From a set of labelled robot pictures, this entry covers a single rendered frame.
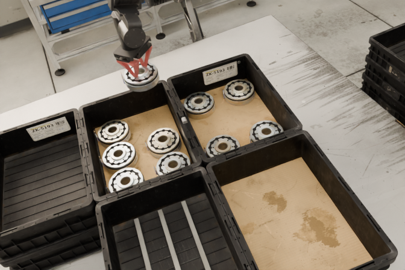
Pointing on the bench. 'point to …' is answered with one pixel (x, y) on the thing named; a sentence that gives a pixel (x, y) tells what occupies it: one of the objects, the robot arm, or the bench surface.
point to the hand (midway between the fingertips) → (139, 69)
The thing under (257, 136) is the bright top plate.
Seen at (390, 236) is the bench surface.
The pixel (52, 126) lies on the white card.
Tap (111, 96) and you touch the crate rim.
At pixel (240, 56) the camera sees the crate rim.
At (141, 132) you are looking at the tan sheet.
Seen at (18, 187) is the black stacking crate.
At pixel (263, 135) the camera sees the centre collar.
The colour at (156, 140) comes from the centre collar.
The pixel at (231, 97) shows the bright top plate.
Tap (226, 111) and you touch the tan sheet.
